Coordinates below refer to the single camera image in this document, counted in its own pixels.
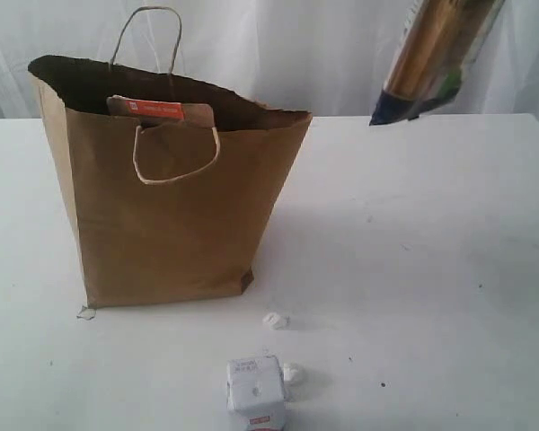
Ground spaghetti packet orange and blue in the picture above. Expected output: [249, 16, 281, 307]
[369, 0, 504, 126]

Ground torn white paper scrap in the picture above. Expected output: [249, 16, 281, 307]
[76, 306, 96, 321]

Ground brown paper shopping bag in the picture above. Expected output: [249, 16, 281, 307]
[26, 5, 314, 311]

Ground brown kraft stand-up pouch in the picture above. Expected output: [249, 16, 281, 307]
[106, 95, 216, 129]

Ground white crumpled lump near bottle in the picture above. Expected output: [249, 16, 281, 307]
[282, 363, 305, 386]

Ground white crumpled lump near jar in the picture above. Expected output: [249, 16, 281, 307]
[262, 312, 289, 330]

